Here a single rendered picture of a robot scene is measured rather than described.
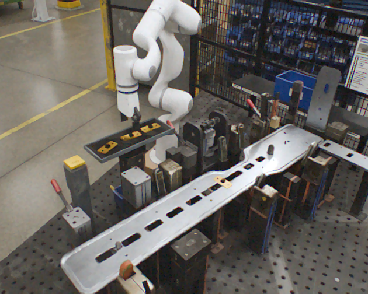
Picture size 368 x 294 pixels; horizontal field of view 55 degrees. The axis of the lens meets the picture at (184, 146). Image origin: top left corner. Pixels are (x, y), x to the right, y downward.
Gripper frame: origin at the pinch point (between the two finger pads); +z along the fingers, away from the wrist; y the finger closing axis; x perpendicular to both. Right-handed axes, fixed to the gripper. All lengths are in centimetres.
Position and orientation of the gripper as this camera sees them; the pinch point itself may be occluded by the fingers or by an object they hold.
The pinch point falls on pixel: (129, 123)
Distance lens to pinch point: 147.3
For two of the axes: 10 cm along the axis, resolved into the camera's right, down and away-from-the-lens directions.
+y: 6.2, 4.5, -6.5
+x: 7.9, -3.3, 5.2
